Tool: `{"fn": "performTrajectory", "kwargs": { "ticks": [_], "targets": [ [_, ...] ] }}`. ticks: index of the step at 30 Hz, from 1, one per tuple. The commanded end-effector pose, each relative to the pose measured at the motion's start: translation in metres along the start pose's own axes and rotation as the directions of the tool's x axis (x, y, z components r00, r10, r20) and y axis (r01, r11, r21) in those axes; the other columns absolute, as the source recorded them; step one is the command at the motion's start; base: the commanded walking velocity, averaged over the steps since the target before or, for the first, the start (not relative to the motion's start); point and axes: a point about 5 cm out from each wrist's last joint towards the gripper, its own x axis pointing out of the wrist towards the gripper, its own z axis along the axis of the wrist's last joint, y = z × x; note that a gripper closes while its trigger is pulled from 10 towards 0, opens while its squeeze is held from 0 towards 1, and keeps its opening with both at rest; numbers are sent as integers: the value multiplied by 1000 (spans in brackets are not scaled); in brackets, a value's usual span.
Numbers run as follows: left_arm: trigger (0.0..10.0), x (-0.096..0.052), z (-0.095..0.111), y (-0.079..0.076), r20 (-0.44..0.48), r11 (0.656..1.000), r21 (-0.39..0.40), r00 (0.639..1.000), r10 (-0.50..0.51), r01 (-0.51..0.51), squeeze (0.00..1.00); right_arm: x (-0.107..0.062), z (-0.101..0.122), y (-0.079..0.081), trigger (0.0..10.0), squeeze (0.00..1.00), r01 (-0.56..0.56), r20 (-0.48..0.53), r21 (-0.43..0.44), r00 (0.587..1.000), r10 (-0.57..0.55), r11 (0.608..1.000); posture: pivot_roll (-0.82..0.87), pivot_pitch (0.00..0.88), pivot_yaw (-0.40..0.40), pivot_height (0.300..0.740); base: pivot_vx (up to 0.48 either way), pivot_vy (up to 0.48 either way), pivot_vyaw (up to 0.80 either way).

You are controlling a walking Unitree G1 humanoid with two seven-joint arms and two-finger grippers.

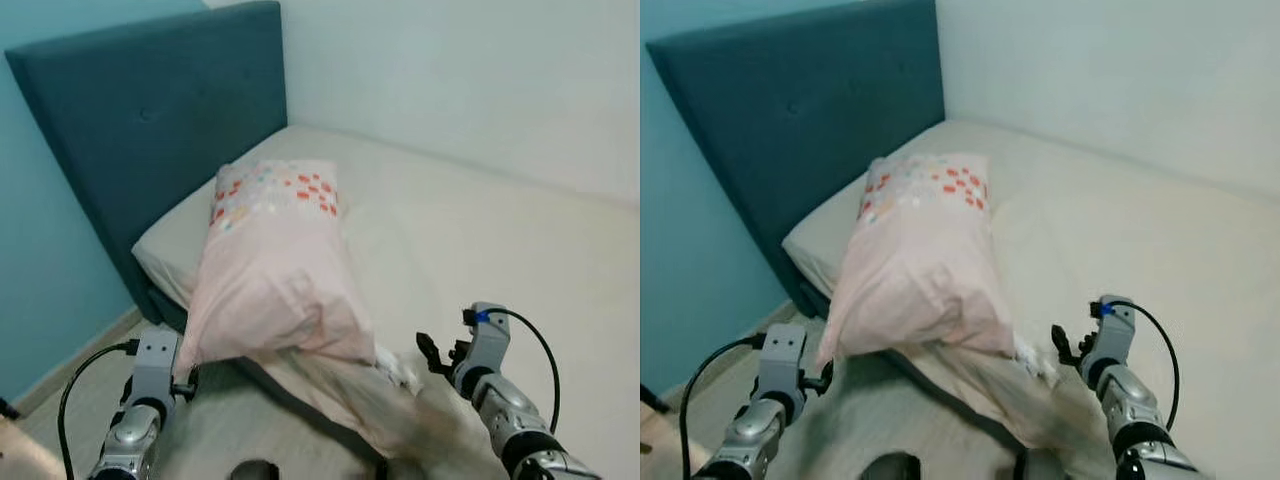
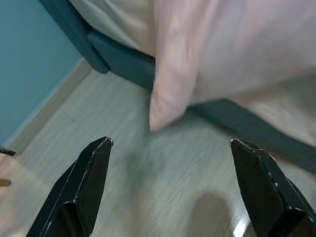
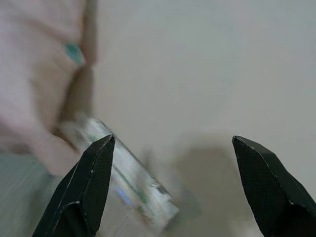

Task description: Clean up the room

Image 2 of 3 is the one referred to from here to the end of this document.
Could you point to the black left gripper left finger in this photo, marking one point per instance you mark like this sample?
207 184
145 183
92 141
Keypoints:
81 187

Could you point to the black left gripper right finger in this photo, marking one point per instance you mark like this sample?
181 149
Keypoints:
264 192

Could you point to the light wooden stick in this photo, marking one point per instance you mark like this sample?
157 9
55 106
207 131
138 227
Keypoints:
5 183

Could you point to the black furniture foot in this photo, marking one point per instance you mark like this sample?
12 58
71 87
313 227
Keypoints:
7 151

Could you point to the cream mattress sheet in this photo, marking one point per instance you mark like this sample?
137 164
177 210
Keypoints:
118 19

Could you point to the teal upholstered bed frame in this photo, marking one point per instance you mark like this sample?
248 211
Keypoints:
118 59

